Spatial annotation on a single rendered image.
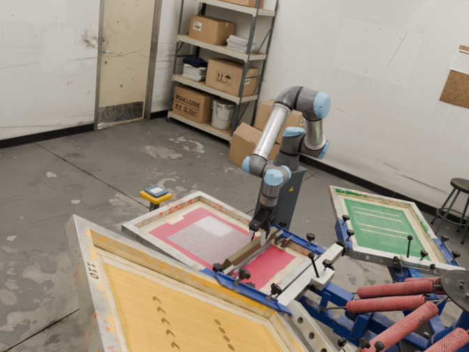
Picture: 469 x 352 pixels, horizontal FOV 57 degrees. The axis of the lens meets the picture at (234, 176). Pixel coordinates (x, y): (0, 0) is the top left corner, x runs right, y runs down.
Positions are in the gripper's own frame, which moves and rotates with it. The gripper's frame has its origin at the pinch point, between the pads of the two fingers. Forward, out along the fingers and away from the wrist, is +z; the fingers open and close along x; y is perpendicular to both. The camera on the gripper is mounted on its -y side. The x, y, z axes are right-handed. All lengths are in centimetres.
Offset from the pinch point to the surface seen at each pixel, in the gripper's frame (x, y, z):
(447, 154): -28, 380, 35
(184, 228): 38.6, -3.7, 10.5
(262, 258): -2.4, 6.1, 10.5
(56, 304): 121, -19, 106
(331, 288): -38.7, -0.8, 1.6
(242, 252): 0.1, -10.8, 0.5
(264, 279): -11.3, -7.1, 10.2
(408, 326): -71, -20, -14
